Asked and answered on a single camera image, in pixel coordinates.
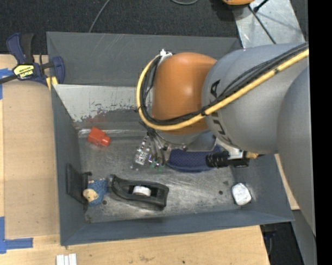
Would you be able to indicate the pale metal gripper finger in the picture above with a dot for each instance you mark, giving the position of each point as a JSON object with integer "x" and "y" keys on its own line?
{"x": 142, "y": 158}
{"x": 146, "y": 143}

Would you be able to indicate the dark blue dotted cloth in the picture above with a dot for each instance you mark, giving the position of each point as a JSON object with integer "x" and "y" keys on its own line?
{"x": 188, "y": 161}

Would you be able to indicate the black tape dispenser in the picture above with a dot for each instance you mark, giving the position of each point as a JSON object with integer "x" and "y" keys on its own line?
{"x": 121, "y": 188}

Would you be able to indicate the grey metal bin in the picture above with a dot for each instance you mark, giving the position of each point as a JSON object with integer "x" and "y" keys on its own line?
{"x": 195, "y": 188}

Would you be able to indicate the red plastic block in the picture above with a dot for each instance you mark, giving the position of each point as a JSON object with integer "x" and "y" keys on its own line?
{"x": 97, "y": 137}

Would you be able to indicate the blue and beige toy animal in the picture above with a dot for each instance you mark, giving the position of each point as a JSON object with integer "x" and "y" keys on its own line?
{"x": 96, "y": 189}

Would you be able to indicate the black flat plastic piece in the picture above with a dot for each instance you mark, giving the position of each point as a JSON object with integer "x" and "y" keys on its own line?
{"x": 73, "y": 182}

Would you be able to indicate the white rounded block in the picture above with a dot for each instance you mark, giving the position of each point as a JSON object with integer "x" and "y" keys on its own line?
{"x": 241, "y": 194}

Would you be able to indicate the black cylinder on white bracket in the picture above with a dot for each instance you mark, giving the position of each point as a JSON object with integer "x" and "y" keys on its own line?
{"x": 217, "y": 159}

